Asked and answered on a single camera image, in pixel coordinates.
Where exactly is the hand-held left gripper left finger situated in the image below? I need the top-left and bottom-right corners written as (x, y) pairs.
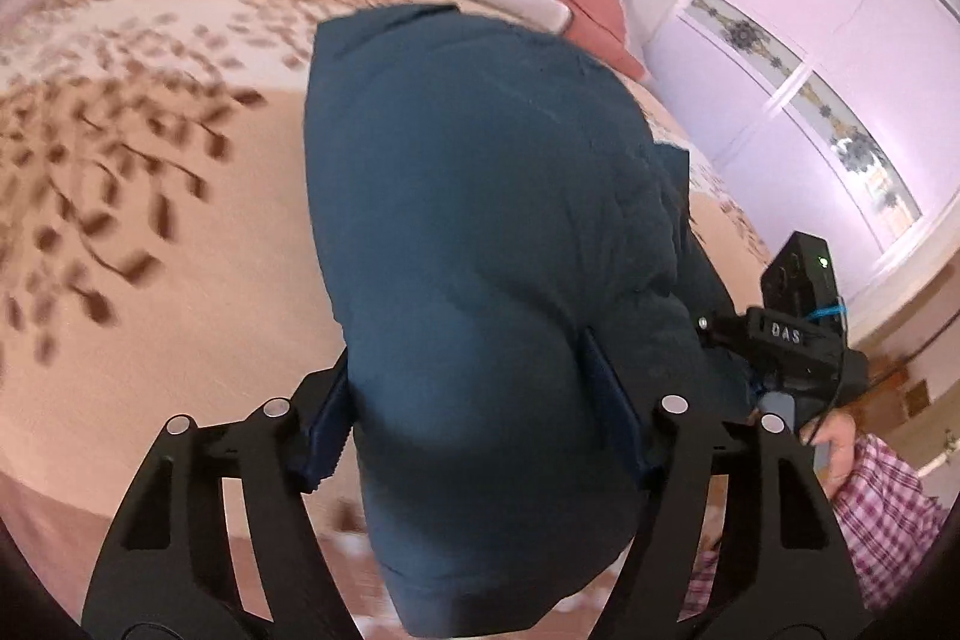
top-left (81, 351), bottom-right (353, 640)

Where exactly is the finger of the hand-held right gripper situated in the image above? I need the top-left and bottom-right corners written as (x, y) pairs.
top-left (694, 308), bottom-right (751, 352)

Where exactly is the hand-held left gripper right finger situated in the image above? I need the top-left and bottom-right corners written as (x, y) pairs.
top-left (581, 329), bottom-right (875, 640)

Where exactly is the dark blue quilted jacket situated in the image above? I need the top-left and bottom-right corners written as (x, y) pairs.
top-left (304, 2), bottom-right (758, 640)

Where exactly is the person's right hand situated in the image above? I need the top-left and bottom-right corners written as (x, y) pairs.
top-left (806, 411), bottom-right (863, 485)

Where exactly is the person's plaid pajamas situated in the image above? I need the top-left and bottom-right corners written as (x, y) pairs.
top-left (682, 546), bottom-right (725, 615)

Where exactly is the leaf print blanket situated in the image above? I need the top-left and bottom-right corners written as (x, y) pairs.
top-left (0, 0), bottom-right (781, 640)

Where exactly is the white wardrobe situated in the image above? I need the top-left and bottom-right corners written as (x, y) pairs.
top-left (645, 0), bottom-right (960, 326)

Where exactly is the black cable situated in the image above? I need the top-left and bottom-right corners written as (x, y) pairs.
top-left (801, 299), bottom-right (852, 450)

